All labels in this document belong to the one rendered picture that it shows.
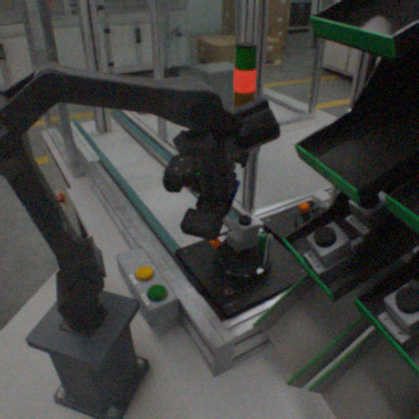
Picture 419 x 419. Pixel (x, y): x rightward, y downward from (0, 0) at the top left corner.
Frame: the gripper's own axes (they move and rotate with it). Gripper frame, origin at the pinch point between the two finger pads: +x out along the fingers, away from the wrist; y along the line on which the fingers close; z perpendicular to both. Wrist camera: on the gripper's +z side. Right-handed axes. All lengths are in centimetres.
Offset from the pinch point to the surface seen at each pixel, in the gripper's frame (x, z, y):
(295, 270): 27.6, -13.8, -4.2
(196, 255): 26.5, 9.5, -1.3
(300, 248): -0.9, -15.3, 5.2
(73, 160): 45, 75, -34
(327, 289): -5.5, -20.4, 12.9
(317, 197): 38, -14, -33
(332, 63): 323, 20, -506
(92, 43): 22, 81, -75
